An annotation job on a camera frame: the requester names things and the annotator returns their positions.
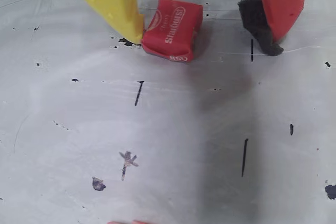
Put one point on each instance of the white table cover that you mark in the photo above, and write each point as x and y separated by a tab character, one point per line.
78	119

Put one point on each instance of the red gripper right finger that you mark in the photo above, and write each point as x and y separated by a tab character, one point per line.
283	1

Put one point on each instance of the red Starburst candy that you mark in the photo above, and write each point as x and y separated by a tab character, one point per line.
170	30

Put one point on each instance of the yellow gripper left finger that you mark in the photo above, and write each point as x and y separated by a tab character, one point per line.
110	1

